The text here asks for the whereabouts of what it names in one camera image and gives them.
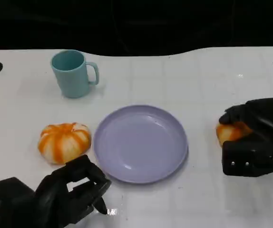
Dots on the pale green mug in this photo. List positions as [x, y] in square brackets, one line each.
[72, 80]

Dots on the lilac plate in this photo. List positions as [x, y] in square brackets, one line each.
[139, 145]

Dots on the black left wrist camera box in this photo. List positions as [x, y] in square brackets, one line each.
[10, 204]

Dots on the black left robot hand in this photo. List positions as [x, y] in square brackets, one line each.
[55, 192]

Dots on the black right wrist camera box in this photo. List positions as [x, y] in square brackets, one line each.
[253, 156]

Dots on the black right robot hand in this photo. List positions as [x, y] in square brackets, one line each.
[267, 116]

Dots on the orange and white bread roll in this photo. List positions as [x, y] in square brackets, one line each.
[230, 133]
[64, 142]

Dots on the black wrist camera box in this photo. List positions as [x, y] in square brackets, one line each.
[253, 156]
[10, 204]

